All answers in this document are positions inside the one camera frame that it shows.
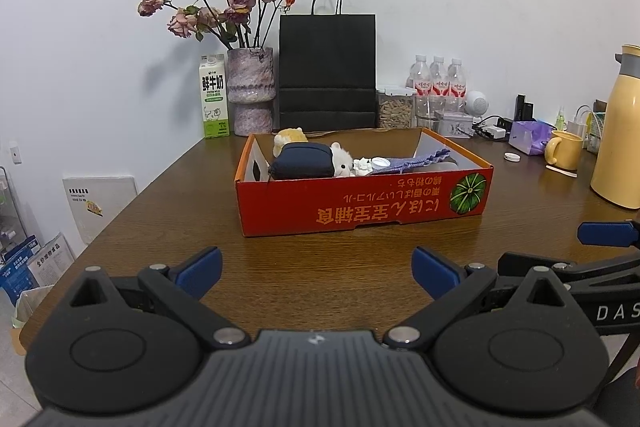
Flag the purple tissue pack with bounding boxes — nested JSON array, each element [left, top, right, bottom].
[[510, 120, 556, 156]]

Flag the purple ceramic vase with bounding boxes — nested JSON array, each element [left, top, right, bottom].
[[227, 47, 276, 136]]

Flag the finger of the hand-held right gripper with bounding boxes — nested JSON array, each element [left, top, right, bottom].
[[497, 252, 640, 285], [577, 219, 640, 250]]

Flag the blue printed boxes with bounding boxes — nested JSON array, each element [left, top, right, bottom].
[[0, 232, 76, 305]]

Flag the black upright device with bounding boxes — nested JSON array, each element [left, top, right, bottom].
[[515, 94, 535, 122]]

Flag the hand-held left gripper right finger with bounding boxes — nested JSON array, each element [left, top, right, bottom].
[[384, 245, 576, 350]]

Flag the navy blue pouch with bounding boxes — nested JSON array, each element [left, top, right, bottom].
[[268, 143, 333, 181]]

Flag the yellow white plush alpaca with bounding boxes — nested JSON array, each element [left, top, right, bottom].
[[272, 128, 356, 180]]

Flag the white green milk carton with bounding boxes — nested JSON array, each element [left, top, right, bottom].
[[198, 54, 231, 138]]

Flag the white round speaker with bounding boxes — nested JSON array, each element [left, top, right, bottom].
[[465, 90, 490, 116]]

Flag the white charger with cable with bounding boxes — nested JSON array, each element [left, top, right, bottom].
[[567, 105, 593, 138]]

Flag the orange cardboard box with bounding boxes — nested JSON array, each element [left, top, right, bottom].
[[234, 127, 495, 238]]

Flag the black paper bag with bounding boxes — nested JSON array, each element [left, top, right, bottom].
[[278, 0, 377, 131]]

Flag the clear pellet container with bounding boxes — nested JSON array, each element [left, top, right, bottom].
[[376, 85, 416, 129]]

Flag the clear glass cup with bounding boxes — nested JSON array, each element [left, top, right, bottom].
[[415, 99, 446, 132]]

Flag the white trash bag bin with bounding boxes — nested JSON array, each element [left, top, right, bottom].
[[11, 284, 53, 343]]

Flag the yellow mug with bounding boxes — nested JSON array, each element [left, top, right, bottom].
[[544, 130, 585, 171]]

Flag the red label water bottle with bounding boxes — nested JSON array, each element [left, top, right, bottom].
[[446, 58, 468, 112], [430, 55, 448, 112], [411, 55, 432, 115]]

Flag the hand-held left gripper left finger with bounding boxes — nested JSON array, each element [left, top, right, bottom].
[[67, 246, 251, 350]]

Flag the wooden desk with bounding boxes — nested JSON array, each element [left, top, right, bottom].
[[20, 127, 640, 358]]

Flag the white tin box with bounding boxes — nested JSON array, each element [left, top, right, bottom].
[[437, 113, 475, 138]]

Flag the purple knitted cloth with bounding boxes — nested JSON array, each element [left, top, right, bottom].
[[372, 148, 451, 175]]

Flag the white board panel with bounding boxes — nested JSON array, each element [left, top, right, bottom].
[[62, 176, 138, 244]]

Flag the yellow thermos jug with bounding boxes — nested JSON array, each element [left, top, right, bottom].
[[590, 44, 640, 209]]

